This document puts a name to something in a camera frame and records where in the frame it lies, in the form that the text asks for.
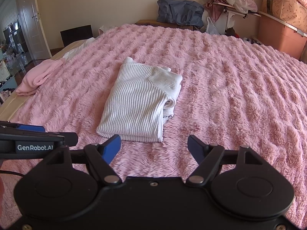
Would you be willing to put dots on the white folding table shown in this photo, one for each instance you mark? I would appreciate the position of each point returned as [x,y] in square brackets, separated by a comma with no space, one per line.
[228,16]

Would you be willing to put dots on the patterned beige storage bag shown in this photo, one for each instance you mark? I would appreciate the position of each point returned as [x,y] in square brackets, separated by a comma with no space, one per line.
[289,11]

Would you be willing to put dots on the black bedside box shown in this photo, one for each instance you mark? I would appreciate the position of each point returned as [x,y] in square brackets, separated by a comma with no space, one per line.
[72,35]

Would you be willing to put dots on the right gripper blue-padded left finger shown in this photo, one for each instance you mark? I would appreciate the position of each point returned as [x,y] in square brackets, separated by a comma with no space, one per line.
[98,159]

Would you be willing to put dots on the dark blue bag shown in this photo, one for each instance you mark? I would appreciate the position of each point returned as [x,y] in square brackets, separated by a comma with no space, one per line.
[180,12]

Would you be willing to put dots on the white door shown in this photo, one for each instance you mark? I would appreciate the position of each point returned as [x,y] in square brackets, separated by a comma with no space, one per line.
[32,28]

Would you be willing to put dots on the white knitted sweater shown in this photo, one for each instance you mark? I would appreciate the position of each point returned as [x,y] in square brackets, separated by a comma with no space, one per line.
[141,101]

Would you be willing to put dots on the pink clothes on table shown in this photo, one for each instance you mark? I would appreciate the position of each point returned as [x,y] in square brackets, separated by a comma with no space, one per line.
[214,10]

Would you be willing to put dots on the folded pink garment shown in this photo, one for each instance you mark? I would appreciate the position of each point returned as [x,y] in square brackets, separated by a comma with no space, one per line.
[37,76]

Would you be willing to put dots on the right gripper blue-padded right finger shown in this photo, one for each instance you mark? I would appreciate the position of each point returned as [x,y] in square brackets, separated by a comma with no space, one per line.
[208,157]

